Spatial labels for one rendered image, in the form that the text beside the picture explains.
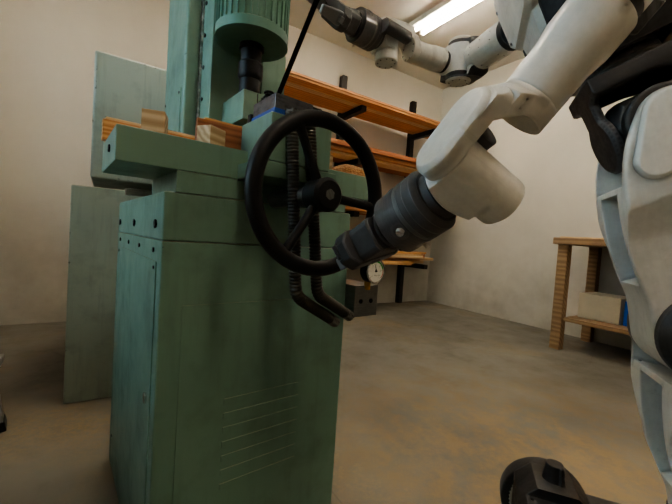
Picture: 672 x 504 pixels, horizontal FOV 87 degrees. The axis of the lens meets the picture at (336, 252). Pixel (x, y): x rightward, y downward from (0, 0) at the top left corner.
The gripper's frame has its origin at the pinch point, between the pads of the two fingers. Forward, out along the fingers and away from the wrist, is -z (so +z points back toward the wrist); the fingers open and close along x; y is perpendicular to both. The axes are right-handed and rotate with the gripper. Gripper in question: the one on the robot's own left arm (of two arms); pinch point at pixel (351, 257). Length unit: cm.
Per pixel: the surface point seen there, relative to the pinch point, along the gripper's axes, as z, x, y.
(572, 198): -43, 339, 2
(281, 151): -4.4, 0.6, 24.4
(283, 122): 4.7, -4.9, 23.0
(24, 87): -195, -2, 223
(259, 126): -6.0, -0.2, 31.5
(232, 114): -21, 7, 49
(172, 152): -13.7, -14.9, 31.4
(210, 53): -20, 9, 67
